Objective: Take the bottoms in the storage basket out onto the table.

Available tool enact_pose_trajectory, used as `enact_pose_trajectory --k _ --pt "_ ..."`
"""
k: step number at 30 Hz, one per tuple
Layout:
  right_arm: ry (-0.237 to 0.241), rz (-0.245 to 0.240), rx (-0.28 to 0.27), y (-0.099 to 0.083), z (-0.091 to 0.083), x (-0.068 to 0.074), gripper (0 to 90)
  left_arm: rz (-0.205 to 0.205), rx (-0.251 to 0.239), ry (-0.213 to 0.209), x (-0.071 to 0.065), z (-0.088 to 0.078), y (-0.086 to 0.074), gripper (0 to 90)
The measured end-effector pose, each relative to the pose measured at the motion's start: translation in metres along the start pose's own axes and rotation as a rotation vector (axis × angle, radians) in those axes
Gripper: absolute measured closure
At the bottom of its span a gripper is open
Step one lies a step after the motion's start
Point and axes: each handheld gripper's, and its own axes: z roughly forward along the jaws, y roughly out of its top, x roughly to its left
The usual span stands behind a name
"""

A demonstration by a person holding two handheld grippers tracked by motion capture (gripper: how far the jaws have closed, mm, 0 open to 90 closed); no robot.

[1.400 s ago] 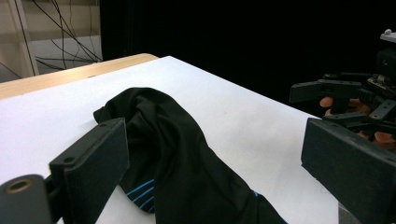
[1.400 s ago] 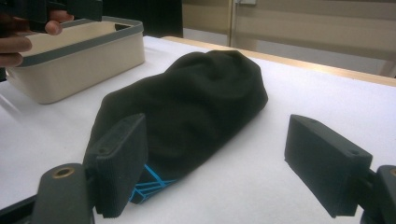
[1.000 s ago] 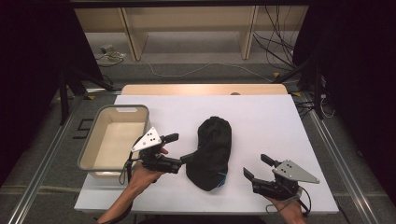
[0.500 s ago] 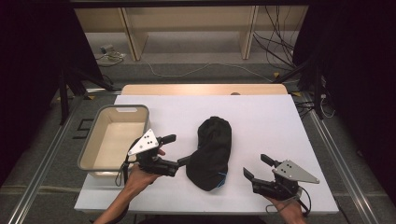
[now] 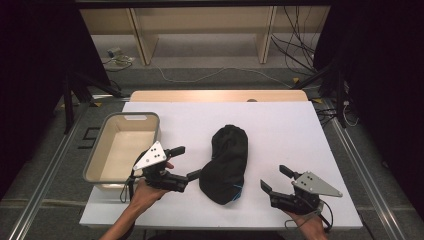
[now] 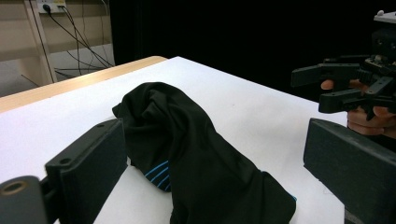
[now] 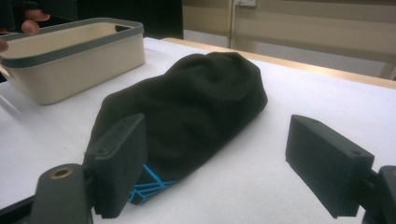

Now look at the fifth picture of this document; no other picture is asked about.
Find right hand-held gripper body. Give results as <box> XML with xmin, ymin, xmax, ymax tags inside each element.
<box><xmin>269</xmin><ymin>170</ymin><xmax>344</xmax><ymax>216</ymax></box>

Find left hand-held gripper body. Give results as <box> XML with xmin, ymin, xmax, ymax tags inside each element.
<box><xmin>132</xmin><ymin>140</ymin><xmax>190</xmax><ymax>194</ymax></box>

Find beige bin with grey rim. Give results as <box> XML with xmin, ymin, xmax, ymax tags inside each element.
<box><xmin>82</xmin><ymin>111</ymin><xmax>162</xmax><ymax>192</ymax></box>

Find black cloth with blue stitching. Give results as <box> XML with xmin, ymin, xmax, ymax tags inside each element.
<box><xmin>198</xmin><ymin>124</ymin><xmax>249</xmax><ymax>206</ymax></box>

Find person's right hand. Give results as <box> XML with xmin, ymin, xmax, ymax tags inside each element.
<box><xmin>284</xmin><ymin>211</ymin><xmax>328</xmax><ymax>235</ymax></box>

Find person's left hand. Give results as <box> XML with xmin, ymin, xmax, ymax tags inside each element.
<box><xmin>128</xmin><ymin>161</ymin><xmax>175</xmax><ymax>213</ymax></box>

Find white board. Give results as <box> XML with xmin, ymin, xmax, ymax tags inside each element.
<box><xmin>79</xmin><ymin>101</ymin><xmax>364</xmax><ymax>231</ymax></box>

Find black tape square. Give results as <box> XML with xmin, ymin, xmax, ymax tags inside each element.
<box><xmin>77</xmin><ymin>126</ymin><xmax>102</xmax><ymax>150</ymax></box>

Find black tripod stand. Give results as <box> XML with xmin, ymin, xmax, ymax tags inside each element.
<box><xmin>62</xmin><ymin>71</ymin><xmax>125</xmax><ymax>135</ymax></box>
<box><xmin>292</xmin><ymin>59</ymin><xmax>348</xmax><ymax>130</ymax></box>

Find white power adapter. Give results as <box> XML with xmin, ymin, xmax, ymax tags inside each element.
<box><xmin>105</xmin><ymin>47</ymin><xmax>136</xmax><ymax>68</ymax></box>

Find wooden shelf unit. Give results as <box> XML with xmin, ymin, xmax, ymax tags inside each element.
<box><xmin>79</xmin><ymin>6</ymin><xmax>331</xmax><ymax>66</ymax></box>

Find black curtain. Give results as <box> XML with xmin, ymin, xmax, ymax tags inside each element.
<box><xmin>313</xmin><ymin>0</ymin><xmax>424</xmax><ymax>212</ymax></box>
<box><xmin>0</xmin><ymin>0</ymin><xmax>112</xmax><ymax>201</ymax></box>

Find right hand-held gripper cable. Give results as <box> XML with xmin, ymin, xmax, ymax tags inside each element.
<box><xmin>284</xmin><ymin>199</ymin><xmax>335</xmax><ymax>234</ymax></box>

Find hand-held gripper cable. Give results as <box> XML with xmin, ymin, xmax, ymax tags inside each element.
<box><xmin>119</xmin><ymin>175</ymin><xmax>136</xmax><ymax>204</ymax></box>
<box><xmin>284</xmin><ymin>199</ymin><xmax>335</xmax><ymax>234</ymax></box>

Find left hand-held gripper cable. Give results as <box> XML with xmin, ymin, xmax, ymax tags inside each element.
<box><xmin>119</xmin><ymin>175</ymin><xmax>136</xmax><ymax>204</ymax></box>

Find aluminium floor rail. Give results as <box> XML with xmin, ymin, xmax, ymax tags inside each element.
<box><xmin>8</xmin><ymin>99</ymin><xmax>94</xmax><ymax>240</ymax></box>
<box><xmin>323</xmin><ymin>99</ymin><xmax>407</xmax><ymax>240</ymax></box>

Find black floor cables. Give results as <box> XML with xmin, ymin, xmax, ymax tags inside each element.
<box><xmin>314</xmin><ymin>107</ymin><xmax>338</xmax><ymax>128</ymax></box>

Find short white cable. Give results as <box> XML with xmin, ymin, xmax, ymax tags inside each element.
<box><xmin>342</xmin><ymin>100</ymin><xmax>360</xmax><ymax>128</ymax></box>

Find long white floor cable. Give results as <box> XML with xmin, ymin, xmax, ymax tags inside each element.
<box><xmin>151</xmin><ymin>61</ymin><xmax>285</xmax><ymax>89</ymax></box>

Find bundle of black cables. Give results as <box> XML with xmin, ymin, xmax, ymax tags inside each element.
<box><xmin>270</xmin><ymin>5</ymin><xmax>318</xmax><ymax>74</ymax></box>

